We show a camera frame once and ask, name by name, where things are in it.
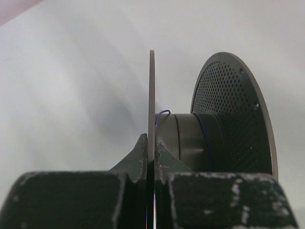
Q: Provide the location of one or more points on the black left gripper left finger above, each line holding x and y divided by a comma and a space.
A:
114, 199

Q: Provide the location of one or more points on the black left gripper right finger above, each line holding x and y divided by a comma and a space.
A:
216, 200

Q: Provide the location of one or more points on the dark perforated cable spool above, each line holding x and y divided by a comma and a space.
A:
228, 128

